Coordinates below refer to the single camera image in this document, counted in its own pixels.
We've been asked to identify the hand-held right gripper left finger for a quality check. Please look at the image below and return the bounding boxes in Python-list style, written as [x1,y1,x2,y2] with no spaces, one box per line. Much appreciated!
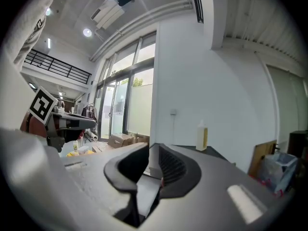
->
[1,128,150,231]

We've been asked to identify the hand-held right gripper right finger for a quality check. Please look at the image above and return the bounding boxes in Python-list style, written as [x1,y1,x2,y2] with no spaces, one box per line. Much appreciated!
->
[143,142,290,231]

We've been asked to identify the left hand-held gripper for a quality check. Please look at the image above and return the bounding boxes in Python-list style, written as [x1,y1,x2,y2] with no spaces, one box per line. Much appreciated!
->
[27,85,97,154]

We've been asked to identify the brown cardboard box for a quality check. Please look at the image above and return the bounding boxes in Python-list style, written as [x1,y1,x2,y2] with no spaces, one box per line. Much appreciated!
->
[106,133,135,149]
[133,134,150,144]

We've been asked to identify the black framed glass doors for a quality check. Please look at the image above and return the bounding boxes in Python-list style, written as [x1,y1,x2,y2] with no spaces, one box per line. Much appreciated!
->
[94,31,157,142]

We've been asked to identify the cream block on cabinet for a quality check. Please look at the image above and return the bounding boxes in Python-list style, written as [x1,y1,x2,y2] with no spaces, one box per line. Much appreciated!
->
[195,119,209,152]

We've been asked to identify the black balcony railing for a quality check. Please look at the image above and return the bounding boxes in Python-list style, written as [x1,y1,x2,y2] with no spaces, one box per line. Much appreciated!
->
[24,49,93,85]

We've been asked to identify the large brown board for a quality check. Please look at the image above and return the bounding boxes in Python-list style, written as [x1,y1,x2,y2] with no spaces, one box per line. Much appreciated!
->
[247,140,278,178]

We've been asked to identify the large clear plastic bag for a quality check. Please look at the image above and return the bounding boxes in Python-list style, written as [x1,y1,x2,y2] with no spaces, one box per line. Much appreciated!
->
[260,152,299,195]

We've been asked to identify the small black cabinet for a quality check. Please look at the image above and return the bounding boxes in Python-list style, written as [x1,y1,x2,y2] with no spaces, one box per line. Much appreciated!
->
[287,129,308,159]

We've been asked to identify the white ceiling air conditioner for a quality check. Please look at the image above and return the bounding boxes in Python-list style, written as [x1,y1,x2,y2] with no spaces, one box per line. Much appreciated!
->
[90,2,126,30]

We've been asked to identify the person in white shirt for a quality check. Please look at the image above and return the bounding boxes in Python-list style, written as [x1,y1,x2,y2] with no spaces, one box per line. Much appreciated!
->
[4,0,61,75]

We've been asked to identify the white ceiling pipes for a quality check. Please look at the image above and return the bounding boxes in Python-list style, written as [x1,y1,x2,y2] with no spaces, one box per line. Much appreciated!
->
[90,0,194,63]

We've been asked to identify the grey roller blind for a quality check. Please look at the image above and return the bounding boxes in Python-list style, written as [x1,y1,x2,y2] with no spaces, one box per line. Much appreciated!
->
[265,64,308,140]

